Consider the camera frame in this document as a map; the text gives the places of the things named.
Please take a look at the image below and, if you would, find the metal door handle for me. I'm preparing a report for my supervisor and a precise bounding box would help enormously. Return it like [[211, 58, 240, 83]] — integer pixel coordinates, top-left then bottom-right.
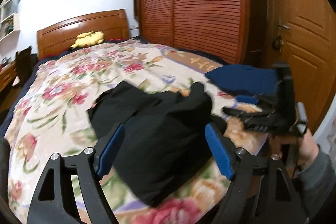
[[272, 19, 290, 52]]

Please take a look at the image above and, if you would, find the folded black padded jacket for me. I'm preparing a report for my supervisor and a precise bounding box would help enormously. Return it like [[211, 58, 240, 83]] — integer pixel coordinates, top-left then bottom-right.
[[0, 138, 10, 203]]

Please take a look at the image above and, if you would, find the wooden room door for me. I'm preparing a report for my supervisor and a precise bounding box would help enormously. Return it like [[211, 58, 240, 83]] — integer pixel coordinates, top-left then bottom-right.
[[264, 0, 335, 132]]

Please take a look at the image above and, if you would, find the folded navy blue garment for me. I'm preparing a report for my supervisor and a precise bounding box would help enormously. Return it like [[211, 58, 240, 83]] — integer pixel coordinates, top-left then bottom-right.
[[205, 64, 278, 96]]

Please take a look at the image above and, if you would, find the red-brown louvered wardrobe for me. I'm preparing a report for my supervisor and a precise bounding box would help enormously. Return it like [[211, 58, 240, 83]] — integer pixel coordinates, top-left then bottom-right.
[[134, 0, 266, 67]]

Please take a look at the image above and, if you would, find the black double-breasted coat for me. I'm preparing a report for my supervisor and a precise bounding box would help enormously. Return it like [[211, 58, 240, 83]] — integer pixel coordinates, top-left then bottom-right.
[[87, 81, 227, 207]]

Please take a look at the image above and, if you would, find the yellow Pikachu plush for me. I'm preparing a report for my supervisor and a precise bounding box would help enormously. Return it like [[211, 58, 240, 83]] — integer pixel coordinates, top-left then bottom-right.
[[70, 31, 104, 49]]

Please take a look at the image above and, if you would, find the grey sleeve forearm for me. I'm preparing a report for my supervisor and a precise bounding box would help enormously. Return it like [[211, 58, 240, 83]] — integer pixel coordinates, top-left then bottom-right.
[[297, 150, 335, 223]]

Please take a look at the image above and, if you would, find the person's right hand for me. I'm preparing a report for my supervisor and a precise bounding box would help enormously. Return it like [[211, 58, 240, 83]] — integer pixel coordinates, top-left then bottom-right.
[[269, 129, 319, 170]]

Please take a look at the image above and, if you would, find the dark wooden chair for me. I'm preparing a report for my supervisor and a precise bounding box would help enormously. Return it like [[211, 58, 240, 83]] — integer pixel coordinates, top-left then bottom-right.
[[15, 46, 39, 86]]

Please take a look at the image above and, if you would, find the white wall shelf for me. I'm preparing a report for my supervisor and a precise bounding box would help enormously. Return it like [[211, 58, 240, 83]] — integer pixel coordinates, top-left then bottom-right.
[[1, 0, 21, 40]]

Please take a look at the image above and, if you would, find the wooden headboard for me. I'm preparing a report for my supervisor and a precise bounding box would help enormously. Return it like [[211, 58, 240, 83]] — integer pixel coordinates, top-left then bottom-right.
[[37, 9, 130, 59]]

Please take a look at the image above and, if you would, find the wooden desk with cabinets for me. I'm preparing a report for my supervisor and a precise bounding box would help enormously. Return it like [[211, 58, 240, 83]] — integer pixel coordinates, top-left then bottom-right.
[[0, 61, 17, 92]]

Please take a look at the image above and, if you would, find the floral blanket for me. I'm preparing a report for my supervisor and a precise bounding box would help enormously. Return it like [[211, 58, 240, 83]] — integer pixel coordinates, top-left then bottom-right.
[[3, 39, 257, 223]]

